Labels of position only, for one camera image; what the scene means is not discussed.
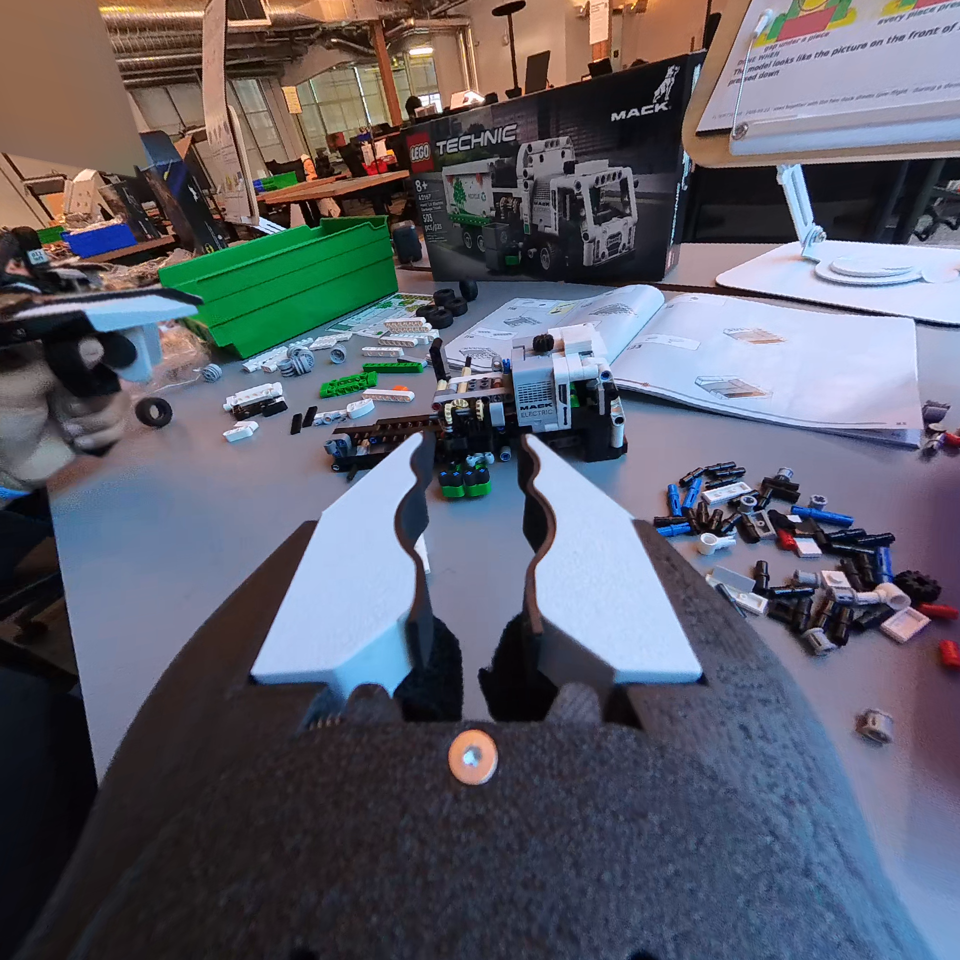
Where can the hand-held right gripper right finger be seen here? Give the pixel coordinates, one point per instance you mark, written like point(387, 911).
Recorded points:
point(615, 592)

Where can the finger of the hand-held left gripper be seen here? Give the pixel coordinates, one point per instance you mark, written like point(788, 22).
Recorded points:
point(135, 311)

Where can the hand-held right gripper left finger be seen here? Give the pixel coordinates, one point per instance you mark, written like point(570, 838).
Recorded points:
point(345, 592)

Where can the dark toy truck set box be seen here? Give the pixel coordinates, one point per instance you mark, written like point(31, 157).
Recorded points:
point(555, 112)

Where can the person's left hand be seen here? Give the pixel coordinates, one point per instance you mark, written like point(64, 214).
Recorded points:
point(90, 424)

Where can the clear plastic bags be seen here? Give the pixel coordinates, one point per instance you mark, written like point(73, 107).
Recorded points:
point(180, 352)

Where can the small blue bin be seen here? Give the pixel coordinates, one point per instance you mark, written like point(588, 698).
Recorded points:
point(97, 240)

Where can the black toy tyre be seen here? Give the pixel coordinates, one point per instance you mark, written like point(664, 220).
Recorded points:
point(154, 411)
point(470, 289)
point(455, 304)
point(435, 315)

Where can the grey toy wheel hub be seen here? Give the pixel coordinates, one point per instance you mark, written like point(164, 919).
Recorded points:
point(212, 373)

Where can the green plastic bin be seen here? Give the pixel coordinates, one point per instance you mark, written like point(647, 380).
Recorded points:
point(285, 292)

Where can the small white bent beam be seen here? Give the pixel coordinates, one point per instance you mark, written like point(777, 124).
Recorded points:
point(241, 431)

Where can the green black brick assembly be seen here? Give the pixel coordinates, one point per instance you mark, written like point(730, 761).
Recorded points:
point(469, 484)

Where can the cluster of grey wheel hubs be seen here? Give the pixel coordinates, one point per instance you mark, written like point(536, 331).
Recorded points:
point(300, 360)

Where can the white bent toy beam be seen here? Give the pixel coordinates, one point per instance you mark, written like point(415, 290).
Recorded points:
point(361, 409)

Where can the pile of small toy pieces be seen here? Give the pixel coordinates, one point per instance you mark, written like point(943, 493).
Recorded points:
point(810, 547)

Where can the long white toy beam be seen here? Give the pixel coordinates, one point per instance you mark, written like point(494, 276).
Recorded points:
point(388, 395)

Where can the toy truck model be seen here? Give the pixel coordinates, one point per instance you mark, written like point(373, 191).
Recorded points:
point(536, 390)

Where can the white standing sign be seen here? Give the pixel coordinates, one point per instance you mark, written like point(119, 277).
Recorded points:
point(225, 112)

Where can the green toy beam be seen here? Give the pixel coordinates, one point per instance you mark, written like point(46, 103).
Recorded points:
point(394, 367)

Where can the wooden work table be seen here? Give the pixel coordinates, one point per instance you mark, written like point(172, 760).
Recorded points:
point(330, 187)

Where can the green white sticker sheet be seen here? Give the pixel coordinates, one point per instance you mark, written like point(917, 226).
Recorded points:
point(367, 319)

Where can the instruction booklet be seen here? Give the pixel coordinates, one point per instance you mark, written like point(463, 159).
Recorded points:
point(750, 360)

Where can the stack of white toy beams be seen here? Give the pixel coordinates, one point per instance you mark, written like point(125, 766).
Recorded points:
point(409, 324)

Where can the grey toy connector piece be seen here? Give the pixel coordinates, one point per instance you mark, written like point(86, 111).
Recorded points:
point(875, 722)

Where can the small red toy piece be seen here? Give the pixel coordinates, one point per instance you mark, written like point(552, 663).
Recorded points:
point(949, 652)

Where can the white document stand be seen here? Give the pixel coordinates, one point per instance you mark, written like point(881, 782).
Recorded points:
point(862, 277)

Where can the green toy frame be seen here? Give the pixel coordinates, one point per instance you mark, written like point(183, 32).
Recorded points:
point(347, 385)

